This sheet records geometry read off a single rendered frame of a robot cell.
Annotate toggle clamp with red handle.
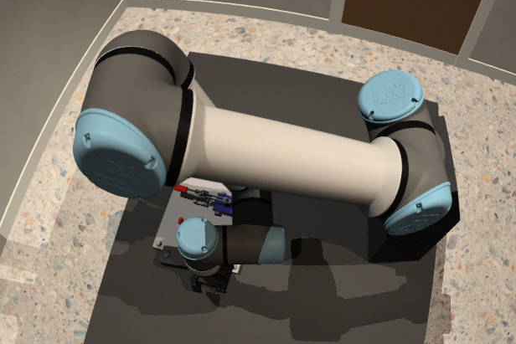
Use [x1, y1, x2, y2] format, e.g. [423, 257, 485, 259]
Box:
[173, 185, 231, 207]

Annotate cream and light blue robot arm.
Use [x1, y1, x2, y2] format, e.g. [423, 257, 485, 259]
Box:
[73, 29, 452, 276]

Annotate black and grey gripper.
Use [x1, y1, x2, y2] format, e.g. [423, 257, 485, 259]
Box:
[191, 264, 234, 295]

